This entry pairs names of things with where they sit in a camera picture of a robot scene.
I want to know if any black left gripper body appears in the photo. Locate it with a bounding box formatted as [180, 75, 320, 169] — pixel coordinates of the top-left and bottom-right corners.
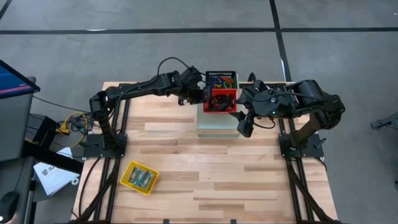
[177, 66, 208, 106]

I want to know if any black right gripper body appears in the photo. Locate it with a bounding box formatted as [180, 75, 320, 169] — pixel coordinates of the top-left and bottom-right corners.
[241, 80, 282, 119]

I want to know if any red plastic basket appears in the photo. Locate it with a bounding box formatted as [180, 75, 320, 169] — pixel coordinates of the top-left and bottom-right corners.
[202, 88, 239, 114]

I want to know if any black plastic basket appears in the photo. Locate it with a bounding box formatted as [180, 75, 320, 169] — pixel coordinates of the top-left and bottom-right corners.
[205, 70, 237, 91]

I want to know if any blue green card package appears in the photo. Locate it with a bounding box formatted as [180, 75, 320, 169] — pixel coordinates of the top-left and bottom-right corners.
[129, 167, 143, 185]

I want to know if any yellow plastic basket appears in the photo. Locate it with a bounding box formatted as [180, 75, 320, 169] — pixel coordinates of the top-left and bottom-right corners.
[119, 161, 160, 196]

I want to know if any grey side desk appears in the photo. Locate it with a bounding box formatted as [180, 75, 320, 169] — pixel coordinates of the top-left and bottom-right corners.
[0, 76, 85, 224]

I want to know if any green perforated metal shelf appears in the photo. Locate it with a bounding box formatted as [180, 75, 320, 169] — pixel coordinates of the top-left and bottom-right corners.
[196, 73, 243, 139]

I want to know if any white printed paper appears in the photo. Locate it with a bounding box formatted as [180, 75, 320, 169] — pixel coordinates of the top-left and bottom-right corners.
[33, 161, 80, 196]

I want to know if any computer monitor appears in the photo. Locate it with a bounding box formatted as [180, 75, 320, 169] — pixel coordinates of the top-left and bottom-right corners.
[0, 58, 41, 100]

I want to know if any black lit computer mouse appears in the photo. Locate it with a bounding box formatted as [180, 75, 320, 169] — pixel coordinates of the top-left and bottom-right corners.
[0, 191, 20, 223]

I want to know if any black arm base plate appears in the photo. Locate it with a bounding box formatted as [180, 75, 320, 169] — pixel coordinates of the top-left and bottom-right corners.
[82, 133, 127, 159]
[278, 133, 325, 159]

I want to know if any black aluminium table frame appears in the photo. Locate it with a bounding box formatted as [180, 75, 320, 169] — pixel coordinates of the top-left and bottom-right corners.
[71, 81, 340, 224]

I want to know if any yellow cable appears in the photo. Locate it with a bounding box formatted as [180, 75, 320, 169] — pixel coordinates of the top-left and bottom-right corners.
[63, 111, 91, 147]

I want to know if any yellow cable connector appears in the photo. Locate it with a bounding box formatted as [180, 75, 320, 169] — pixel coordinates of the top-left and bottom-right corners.
[55, 121, 71, 135]

